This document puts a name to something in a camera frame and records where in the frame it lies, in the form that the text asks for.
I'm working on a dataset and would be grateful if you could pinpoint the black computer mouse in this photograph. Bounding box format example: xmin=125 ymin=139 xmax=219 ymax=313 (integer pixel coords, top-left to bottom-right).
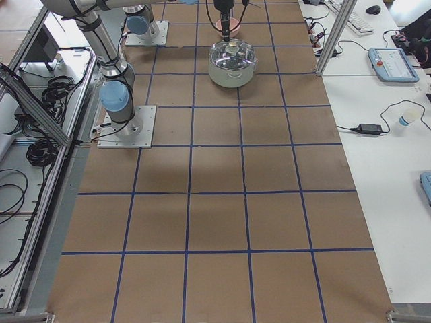
xmin=366 ymin=5 xmax=381 ymax=15

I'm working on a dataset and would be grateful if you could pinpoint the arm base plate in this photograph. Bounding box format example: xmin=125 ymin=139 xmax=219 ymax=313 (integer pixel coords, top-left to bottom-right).
xmin=125 ymin=17 xmax=169 ymax=47
xmin=97 ymin=105 xmax=157 ymax=149

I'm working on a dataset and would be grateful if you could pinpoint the glass pot lid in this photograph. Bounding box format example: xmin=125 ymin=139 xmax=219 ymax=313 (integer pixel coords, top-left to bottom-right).
xmin=209 ymin=38 xmax=257 ymax=70

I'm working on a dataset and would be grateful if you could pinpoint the coiled black cable bundle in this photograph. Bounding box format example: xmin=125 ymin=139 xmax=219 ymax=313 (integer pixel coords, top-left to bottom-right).
xmin=26 ymin=138 xmax=57 ymax=168

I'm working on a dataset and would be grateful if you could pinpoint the pink bowl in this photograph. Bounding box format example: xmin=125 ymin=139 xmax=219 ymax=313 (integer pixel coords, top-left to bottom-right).
xmin=215 ymin=17 xmax=242 ymax=38

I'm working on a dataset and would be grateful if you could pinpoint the aluminium frame post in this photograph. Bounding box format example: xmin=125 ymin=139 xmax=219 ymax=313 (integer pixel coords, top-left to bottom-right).
xmin=315 ymin=0 xmax=357 ymax=77

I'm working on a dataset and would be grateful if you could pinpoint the paper cup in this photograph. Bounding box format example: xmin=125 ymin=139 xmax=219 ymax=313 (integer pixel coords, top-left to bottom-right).
xmin=399 ymin=108 xmax=422 ymax=127

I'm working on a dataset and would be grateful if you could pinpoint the white keyboard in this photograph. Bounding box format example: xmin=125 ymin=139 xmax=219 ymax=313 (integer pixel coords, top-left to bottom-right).
xmin=324 ymin=0 xmax=374 ymax=36

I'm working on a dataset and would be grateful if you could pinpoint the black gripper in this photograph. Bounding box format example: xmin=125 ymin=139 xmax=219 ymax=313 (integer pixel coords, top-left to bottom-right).
xmin=213 ymin=0 xmax=234 ymax=38

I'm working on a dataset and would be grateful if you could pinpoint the aluminium side frame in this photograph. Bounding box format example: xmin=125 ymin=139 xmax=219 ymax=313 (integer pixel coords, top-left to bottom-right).
xmin=1 ymin=1 xmax=96 ymax=318

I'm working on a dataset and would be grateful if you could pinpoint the blue teach pendant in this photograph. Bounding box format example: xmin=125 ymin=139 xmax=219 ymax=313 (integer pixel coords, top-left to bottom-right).
xmin=368 ymin=48 xmax=419 ymax=83

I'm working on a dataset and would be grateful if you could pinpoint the black power adapter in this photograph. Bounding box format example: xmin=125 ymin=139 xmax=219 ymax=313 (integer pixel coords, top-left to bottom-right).
xmin=350 ymin=124 xmax=384 ymax=135

